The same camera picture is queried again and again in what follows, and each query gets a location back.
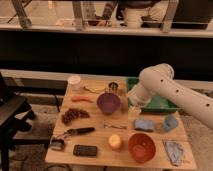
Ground yellow banana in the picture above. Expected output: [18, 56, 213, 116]
[83, 86, 105, 94]

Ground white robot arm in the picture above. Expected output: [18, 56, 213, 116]
[127, 63, 213, 130]

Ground small metal cup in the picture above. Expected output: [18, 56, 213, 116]
[108, 82, 118, 93]

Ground blue plastic cup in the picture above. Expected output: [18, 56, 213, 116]
[163, 115, 178, 132]

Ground white plastic cup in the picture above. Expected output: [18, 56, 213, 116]
[68, 75, 81, 91]

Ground blue sponge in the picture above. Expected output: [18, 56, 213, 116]
[134, 119, 154, 132]

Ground green plastic tray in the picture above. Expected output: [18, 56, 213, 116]
[126, 77, 179, 113]

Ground purple bowl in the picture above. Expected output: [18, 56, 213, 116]
[97, 93, 121, 114]

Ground metal fork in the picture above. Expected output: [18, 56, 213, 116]
[103, 123, 127, 129]

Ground yellow red apple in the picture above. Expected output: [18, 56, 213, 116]
[108, 134, 122, 150]

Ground red orange bowl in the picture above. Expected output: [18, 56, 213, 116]
[128, 133, 156, 163]

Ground blue grey cloth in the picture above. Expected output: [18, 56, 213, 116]
[164, 141, 184, 166]

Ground bunch of dark grapes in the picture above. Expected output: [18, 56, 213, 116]
[61, 108, 90, 124]

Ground black rectangular block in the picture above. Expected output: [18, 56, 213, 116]
[73, 145, 97, 157]

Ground small black metal clip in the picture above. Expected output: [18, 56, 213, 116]
[50, 138, 65, 151]

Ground black chair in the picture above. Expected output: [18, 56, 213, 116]
[0, 73, 36, 171]

